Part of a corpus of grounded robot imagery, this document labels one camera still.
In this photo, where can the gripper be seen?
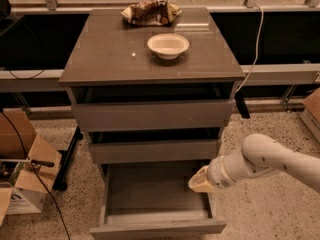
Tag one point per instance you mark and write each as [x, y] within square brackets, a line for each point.
[217, 174]

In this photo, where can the grey bottom drawer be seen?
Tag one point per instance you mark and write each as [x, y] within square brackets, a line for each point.
[153, 200]

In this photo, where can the grey drawer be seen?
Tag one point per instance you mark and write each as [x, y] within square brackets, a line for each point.
[155, 145]
[152, 107]
[153, 200]

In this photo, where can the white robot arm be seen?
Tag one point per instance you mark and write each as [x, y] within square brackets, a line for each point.
[259, 156]

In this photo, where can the grey middle drawer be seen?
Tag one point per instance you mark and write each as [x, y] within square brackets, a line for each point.
[155, 145]

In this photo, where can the grey top drawer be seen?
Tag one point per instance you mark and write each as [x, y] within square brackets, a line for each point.
[152, 107]

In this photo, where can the grey drawer cabinet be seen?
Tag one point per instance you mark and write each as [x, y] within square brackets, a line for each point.
[112, 52]

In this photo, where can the cardboard box right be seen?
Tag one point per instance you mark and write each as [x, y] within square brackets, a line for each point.
[311, 113]

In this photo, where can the white bowl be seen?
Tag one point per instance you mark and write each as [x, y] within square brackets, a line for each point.
[168, 46]

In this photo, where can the black stand leg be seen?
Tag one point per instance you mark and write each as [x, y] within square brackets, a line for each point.
[60, 181]

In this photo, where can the crumpled snack bag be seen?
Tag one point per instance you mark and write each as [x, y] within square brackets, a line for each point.
[151, 13]

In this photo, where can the open cardboard box left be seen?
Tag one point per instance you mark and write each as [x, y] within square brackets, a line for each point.
[24, 187]

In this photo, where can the black handled tool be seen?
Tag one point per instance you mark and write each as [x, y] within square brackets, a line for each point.
[37, 162]

